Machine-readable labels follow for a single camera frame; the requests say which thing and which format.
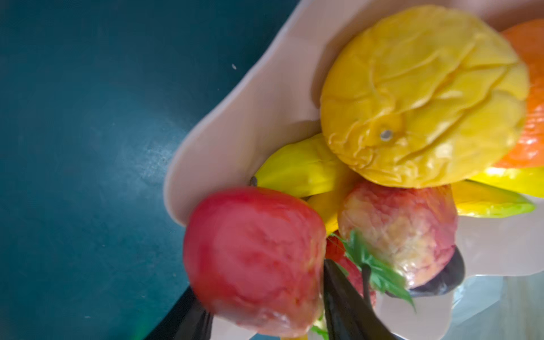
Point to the dark purple plum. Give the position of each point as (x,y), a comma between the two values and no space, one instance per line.
(442,278)

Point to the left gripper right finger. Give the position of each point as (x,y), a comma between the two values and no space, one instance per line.
(348,315)

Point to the green table mat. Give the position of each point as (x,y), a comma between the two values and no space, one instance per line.
(96,96)

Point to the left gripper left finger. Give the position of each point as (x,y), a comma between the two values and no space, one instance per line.
(187,320)

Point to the peach with green leaf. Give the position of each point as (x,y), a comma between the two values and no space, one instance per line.
(406,236)

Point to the pink wavy plate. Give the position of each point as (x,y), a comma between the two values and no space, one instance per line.
(276,104)

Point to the red strawberry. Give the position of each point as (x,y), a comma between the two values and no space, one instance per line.
(336,252)

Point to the yellow wrinkled lemon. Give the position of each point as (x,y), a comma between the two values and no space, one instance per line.
(425,97)

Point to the yellow banana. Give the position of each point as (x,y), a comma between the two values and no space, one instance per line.
(309,169)

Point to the red apple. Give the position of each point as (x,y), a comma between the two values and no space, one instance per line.
(255,257)

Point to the cream plastic banana bag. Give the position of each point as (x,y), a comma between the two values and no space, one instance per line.
(486,307)

